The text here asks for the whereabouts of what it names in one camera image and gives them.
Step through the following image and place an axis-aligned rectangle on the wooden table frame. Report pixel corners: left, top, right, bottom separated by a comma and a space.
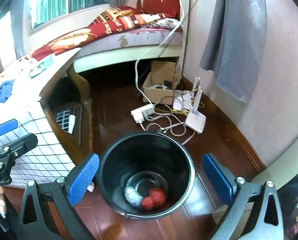
39, 64, 93, 165

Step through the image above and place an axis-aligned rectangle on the checkered white tablecloth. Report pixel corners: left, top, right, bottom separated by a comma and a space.
0, 48, 80, 189

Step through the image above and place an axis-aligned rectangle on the grey hanging towel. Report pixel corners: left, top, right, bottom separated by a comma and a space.
199, 0, 266, 103

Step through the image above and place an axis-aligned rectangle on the green white carton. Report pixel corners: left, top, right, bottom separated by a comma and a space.
29, 54, 55, 79

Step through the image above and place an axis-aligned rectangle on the black trash bucket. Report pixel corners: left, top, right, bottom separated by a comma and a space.
96, 131, 195, 220

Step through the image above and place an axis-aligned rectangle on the white wifi router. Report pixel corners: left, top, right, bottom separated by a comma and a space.
185, 86, 206, 134

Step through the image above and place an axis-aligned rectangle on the red yellow patterned blanket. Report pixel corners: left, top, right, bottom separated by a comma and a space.
0, 6, 176, 98

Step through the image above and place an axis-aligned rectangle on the red plastic bag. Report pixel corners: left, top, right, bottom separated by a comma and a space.
141, 188, 166, 211

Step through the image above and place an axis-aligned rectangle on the clear plastic bag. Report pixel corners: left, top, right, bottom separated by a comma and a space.
124, 186, 144, 207

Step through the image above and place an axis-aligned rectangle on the bed with grey mattress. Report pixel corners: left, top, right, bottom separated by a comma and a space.
74, 20, 188, 73

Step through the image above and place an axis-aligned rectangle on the cardboard box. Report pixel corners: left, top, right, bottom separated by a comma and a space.
142, 61, 182, 105

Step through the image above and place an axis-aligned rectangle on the person's left hand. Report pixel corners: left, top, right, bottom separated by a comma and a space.
0, 186, 7, 215

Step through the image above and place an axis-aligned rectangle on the white charging cable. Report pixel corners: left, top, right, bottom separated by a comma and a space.
134, 0, 186, 106

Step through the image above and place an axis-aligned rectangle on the blue cloth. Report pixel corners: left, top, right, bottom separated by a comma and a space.
0, 80, 15, 103

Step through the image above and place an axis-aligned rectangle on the white power strip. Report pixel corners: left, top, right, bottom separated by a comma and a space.
131, 103, 155, 124

